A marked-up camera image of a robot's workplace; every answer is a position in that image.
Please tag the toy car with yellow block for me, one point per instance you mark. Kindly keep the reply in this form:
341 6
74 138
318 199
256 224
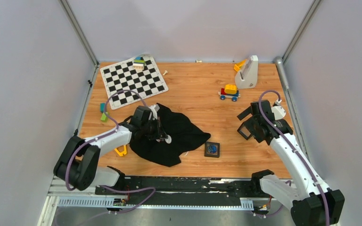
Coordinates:
229 91

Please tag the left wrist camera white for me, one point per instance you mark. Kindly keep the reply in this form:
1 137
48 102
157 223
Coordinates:
154 109

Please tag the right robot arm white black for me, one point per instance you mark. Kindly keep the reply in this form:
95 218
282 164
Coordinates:
290 162

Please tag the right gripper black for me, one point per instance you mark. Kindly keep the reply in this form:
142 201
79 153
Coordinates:
248 125

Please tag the black square frame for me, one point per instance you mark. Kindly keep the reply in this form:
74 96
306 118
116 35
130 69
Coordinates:
207 154
245 130

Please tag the stacked coloured toy blocks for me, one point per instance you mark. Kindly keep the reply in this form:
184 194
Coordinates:
138 63

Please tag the teal toy block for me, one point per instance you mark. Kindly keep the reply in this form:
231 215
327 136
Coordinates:
102 107

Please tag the orange plastic piece behind stand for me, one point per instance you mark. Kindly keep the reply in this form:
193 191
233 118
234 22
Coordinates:
239 65

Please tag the aluminium rail frame front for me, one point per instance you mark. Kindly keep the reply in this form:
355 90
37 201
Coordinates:
115 200

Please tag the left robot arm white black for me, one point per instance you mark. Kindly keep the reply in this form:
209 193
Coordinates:
78 164

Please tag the white angled plastic stand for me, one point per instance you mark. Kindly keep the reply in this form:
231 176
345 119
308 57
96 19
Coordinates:
247 77

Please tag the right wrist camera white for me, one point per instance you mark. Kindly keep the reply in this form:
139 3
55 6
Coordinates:
278 111

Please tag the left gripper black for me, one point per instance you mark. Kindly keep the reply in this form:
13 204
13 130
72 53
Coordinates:
159 133

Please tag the green toy block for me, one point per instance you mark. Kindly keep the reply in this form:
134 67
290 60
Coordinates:
104 117

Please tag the yellow triangular plastic tool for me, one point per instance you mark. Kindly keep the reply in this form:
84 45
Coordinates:
121 151

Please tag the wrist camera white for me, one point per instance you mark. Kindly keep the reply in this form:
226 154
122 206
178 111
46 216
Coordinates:
154 109
278 111

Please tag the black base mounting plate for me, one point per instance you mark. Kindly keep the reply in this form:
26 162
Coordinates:
188 191

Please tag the black white chessboard mat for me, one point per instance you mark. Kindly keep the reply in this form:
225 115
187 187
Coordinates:
125 85

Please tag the black printed t-shirt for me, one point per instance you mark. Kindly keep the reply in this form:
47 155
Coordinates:
185 136

